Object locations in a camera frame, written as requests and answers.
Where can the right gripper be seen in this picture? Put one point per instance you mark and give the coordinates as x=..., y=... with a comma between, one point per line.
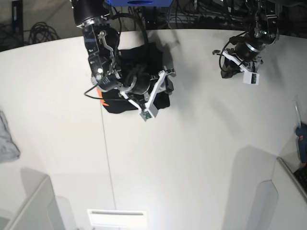
x=140, y=84

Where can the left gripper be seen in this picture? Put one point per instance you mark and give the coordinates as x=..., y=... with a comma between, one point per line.
x=246, y=51

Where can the black T-shirt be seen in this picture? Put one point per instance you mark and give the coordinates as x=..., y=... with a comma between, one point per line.
x=110, y=67

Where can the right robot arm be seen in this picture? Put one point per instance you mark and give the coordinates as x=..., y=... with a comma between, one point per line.
x=93, y=18

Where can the white power strip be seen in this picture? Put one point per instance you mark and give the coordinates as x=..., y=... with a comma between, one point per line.
x=198, y=21

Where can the blue glue gun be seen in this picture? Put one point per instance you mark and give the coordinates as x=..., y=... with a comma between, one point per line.
x=301, y=133

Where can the blue box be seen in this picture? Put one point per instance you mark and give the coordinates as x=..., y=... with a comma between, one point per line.
x=143, y=3

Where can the black keyboard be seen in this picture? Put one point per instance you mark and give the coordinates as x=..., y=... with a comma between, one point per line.
x=301, y=176

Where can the white paper label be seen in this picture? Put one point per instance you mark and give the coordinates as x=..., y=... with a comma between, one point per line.
x=118, y=218

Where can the grey cloth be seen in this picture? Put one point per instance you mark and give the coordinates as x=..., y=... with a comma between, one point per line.
x=8, y=149

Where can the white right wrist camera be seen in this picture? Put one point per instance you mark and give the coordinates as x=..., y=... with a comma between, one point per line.
x=148, y=110

